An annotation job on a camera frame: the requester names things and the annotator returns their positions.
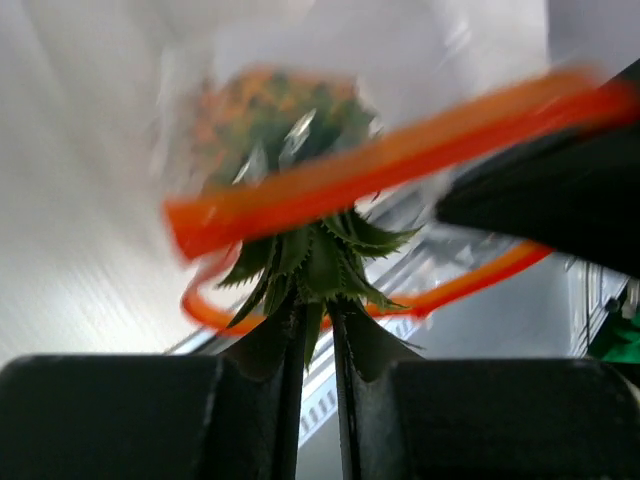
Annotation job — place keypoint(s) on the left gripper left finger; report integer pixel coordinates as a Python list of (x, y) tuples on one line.
[(233, 415)]

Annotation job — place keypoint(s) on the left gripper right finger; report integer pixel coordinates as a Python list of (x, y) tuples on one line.
[(405, 417)]

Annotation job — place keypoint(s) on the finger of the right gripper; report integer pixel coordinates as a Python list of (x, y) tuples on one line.
[(576, 193)]

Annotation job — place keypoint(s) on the clear zip bag orange zipper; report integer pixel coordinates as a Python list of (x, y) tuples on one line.
[(406, 72)]

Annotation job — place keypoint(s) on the small orange pineapple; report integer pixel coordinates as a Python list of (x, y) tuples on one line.
[(266, 121)]

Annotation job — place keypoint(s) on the green gloved object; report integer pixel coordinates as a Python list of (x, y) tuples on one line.
[(618, 337)]

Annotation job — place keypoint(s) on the slotted grey cable duct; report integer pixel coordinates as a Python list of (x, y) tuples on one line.
[(319, 400)]

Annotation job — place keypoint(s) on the aluminium mounting rail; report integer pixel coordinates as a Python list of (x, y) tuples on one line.
[(480, 294)]

